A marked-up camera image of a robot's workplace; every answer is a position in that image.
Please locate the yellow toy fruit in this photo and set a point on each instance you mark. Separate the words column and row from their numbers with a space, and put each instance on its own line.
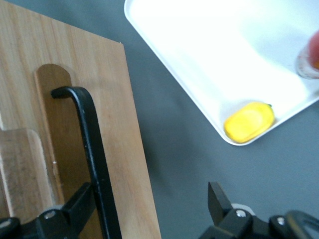
column 246, row 122

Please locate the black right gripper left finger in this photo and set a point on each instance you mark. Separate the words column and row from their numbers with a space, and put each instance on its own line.
column 72, row 211

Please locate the cream plastic tray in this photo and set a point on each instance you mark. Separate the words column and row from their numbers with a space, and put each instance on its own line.
column 199, row 37

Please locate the small red capped bottle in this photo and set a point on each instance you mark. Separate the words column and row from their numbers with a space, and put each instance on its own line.
column 311, row 57

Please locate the wooden drawer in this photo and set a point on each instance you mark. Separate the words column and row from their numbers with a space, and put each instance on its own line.
column 117, row 124

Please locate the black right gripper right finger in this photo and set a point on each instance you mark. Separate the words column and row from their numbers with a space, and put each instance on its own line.
column 221, row 211

